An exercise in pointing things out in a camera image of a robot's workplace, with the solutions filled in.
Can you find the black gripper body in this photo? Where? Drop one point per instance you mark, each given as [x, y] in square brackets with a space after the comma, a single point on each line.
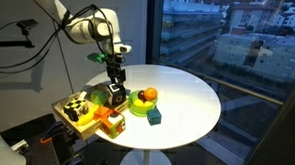
[115, 66]

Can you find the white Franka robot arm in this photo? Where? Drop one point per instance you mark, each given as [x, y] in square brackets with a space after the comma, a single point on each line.
[83, 29]

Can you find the wooden tray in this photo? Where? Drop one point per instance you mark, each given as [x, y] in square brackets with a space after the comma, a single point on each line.
[85, 131]

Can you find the green block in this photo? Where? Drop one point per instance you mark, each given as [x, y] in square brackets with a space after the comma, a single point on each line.
[101, 99]

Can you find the yellow-green block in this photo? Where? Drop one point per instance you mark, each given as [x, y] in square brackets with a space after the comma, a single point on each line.
[93, 95]

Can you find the dark plum fruit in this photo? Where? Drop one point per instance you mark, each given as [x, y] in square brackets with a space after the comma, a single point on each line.
[141, 94]

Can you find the yellow fruit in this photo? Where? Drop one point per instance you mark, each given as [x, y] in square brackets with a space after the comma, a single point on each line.
[140, 103]

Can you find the orange fruit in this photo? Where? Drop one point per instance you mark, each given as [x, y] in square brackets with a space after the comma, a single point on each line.
[150, 94]

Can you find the orange block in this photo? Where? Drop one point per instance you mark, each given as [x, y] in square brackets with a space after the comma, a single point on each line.
[101, 112]

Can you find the green bowl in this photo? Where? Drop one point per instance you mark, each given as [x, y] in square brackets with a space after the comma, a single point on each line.
[140, 110]

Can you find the large orange green white cube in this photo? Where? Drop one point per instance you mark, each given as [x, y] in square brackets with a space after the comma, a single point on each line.
[114, 125]

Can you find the yellow banana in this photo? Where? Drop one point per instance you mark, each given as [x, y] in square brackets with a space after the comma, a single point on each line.
[87, 117]

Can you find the black checkered cube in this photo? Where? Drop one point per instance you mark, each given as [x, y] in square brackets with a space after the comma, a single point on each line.
[75, 108]

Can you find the teal cube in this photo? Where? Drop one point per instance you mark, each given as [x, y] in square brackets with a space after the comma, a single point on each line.
[154, 117]

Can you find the window handrail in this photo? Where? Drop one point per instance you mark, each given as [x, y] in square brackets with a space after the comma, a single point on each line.
[221, 81]

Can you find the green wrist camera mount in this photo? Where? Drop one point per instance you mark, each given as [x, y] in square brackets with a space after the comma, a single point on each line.
[96, 57]

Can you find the white table pedestal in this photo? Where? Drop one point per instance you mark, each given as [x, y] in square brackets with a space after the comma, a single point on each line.
[145, 162]

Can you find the black camera on stand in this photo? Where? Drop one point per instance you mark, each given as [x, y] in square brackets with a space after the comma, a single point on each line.
[27, 24]

